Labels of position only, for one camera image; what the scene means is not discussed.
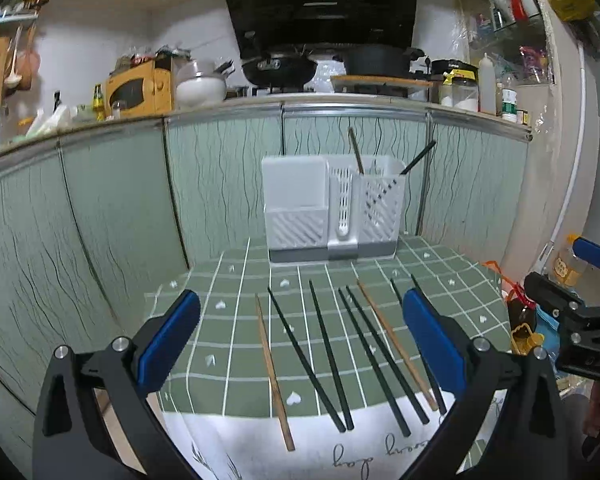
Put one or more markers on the gas stove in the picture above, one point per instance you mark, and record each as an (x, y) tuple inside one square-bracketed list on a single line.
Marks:
[(290, 90)]

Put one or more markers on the orange plastic bag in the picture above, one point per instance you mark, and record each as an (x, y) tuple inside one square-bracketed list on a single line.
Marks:
[(502, 280)]

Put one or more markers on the yellow cap oil bottle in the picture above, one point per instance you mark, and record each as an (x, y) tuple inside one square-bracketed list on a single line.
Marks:
[(567, 265)]

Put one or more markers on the blue plastic container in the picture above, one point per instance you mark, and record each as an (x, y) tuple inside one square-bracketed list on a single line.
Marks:
[(547, 325)]

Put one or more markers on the white wall pipe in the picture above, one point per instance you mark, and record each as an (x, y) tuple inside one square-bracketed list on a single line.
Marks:
[(577, 150)]

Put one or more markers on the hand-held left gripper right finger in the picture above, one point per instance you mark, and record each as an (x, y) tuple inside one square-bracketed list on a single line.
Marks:
[(432, 340)]

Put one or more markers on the white squeeze bottle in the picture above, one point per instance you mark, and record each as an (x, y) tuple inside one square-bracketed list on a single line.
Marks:
[(488, 85)]

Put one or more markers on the yellow microwave oven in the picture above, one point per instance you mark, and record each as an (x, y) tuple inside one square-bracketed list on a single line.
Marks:
[(140, 87)]

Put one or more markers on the black cooking pot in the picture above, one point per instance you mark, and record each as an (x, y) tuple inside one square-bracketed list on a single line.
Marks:
[(375, 60)]

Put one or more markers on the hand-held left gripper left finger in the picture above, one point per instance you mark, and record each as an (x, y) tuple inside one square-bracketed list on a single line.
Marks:
[(167, 340)]

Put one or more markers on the small clear seasoning jar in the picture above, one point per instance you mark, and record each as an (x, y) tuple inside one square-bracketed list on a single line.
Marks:
[(446, 94)]

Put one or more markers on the white plastic utensil holder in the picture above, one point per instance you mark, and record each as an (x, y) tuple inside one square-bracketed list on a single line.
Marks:
[(292, 195)]

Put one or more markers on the large clear seasoning jar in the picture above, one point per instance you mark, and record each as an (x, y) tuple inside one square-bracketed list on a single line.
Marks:
[(465, 95)]

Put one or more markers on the green checkered tablecloth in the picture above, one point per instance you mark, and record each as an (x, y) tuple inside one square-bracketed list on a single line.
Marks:
[(240, 320)]

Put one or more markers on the white lidded pot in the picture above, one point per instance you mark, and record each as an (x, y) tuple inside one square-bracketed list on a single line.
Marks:
[(200, 87)]

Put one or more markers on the brown wooden chopstick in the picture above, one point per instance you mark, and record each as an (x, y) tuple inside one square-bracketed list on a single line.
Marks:
[(355, 152), (390, 335), (275, 380)]

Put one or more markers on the green glass bottle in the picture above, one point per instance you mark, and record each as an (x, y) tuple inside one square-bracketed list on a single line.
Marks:
[(99, 105)]

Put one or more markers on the wooden cutting board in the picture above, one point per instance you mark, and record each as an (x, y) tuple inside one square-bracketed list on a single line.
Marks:
[(380, 81)]

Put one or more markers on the black kitchen appliance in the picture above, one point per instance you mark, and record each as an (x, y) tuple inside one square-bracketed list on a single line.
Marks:
[(452, 67)]

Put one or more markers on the black wok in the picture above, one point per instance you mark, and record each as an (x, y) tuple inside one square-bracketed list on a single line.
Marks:
[(280, 67)]

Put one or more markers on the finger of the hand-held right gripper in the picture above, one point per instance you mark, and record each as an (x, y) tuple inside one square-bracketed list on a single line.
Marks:
[(597, 252), (550, 292)]

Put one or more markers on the green label bottle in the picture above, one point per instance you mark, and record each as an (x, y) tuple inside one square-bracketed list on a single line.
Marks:
[(509, 105)]

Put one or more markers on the dark sauce bottle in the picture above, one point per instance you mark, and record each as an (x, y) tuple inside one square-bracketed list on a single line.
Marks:
[(522, 325)]

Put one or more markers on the black range hood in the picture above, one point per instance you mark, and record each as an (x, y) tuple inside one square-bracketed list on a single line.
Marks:
[(320, 0)]

